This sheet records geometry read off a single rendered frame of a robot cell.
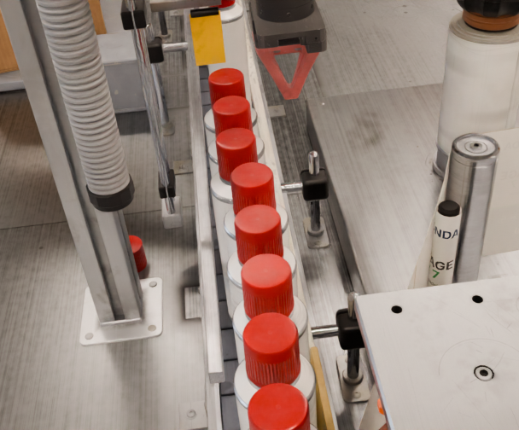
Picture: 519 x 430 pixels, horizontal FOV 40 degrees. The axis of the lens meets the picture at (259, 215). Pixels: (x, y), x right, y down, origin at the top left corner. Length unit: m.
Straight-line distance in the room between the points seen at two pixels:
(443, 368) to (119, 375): 0.47
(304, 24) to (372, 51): 0.56
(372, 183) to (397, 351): 0.54
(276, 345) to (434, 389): 0.12
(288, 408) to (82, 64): 0.25
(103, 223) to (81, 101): 0.23
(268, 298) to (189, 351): 0.31
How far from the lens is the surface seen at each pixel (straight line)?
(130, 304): 0.77
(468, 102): 0.81
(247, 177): 0.54
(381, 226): 0.80
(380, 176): 0.88
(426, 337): 0.35
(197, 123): 0.84
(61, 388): 0.76
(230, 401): 0.65
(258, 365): 0.43
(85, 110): 0.50
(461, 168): 0.60
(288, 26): 0.70
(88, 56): 0.48
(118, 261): 0.73
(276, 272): 0.46
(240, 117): 0.62
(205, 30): 0.72
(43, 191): 1.02
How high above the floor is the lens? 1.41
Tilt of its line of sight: 40 degrees down
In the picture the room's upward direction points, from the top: 5 degrees counter-clockwise
